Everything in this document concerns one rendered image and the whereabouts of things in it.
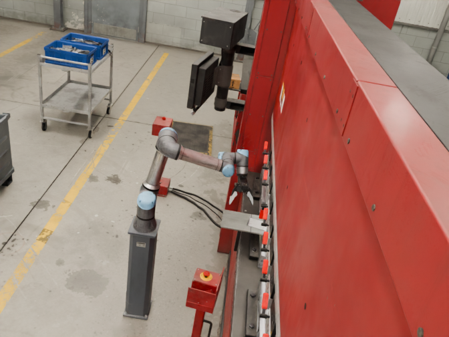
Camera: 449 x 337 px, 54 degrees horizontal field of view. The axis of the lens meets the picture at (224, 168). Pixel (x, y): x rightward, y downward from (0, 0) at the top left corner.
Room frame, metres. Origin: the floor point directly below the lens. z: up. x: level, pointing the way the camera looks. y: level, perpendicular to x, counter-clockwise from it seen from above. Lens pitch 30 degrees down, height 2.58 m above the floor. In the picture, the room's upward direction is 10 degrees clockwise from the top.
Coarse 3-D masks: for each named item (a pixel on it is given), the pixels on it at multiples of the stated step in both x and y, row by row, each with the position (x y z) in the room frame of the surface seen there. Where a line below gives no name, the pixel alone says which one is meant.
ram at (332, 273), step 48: (288, 48) 2.96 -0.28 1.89; (288, 96) 2.35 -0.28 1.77; (288, 144) 1.90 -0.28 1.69; (336, 144) 1.08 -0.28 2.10; (288, 192) 1.57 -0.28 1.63; (336, 192) 0.94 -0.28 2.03; (288, 240) 1.31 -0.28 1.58; (336, 240) 0.82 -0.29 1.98; (288, 288) 1.10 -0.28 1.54; (336, 288) 0.72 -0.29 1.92; (384, 288) 0.54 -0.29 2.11; (288, 336) 0.93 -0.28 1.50; (336, 336) 0.63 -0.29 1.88; (384, 336) 0.48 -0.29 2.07
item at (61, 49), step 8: (56, 40) 5.07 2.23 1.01; (48, 48) 4.72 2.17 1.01; (56, 48) 4.80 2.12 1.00; (64, 48) 5.07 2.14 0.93; (72, 48) 4.96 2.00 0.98; (80, 48) 5.08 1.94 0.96; (88, 48) 5.08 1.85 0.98; (96, 48) 5.06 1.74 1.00; (48, 56) 4.73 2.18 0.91; (56, 56) 4.73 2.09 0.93; (64, 56) 4.74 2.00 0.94; (72, 56) 4.74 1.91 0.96; (80, 56) 4.74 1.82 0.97; (88, 56) 4.77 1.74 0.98; (56, 64) 4.73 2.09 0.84; (64, 64) 4.73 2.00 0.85; (72, 64) 4.74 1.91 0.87
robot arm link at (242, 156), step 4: (236, 152) 2.45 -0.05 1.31; (240, 152) 2.44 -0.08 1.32; (244, 152) 2.44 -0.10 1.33; (248, 152) 2.47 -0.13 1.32; (236, 156) 2.42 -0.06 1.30; (240, 156) 2.43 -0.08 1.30; (244, 156) 2.43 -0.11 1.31; (248, 156) 2.45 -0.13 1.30; (236, 160) 2.42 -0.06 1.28; (240, 160) 2.42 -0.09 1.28; (244, 160) 2.42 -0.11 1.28; (248, 160) 2.44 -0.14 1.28; (240, 164) 2.41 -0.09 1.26; (244, 164) 2.41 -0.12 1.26; (248, 164) 2.44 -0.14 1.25
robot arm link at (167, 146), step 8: (168, 136) 2.31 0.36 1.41; (160, 144) 2.26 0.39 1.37; (168, 144) 2.25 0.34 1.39; (176, 144) 2.27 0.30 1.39; (160, 152) 2.27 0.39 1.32; (168, 152) 2.23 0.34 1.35; (176, 152) 2.23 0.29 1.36; (184, 152) 2.25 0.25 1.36; (192, 152) 2.27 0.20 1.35; (184, 160) 2.25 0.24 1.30; (192, 160) 2.25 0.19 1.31; (200, 160) 2.26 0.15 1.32; (208, 160) 2.27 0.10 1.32; (216, 160) 2.29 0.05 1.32; (224, 160) 2.32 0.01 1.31; (232, 160) 2.36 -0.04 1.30; (216, 168) 2.27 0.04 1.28; (224, 168) 2.26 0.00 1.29; (232, 168) 2.27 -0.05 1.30; (224, 176) 2.27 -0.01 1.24
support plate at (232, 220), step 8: (224, 216) 2.19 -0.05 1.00; (232, 216) 2.21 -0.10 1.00; (240, 216) 2.22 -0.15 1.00; (248, 216) 2.24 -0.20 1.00; (256, 216) 2.25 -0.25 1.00; (224, 224) 2.11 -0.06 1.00; (232, 224) 2.13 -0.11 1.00; (240, 224) 2.14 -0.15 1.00; (248, 232) 2.09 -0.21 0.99; (256, 232) 2.09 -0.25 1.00
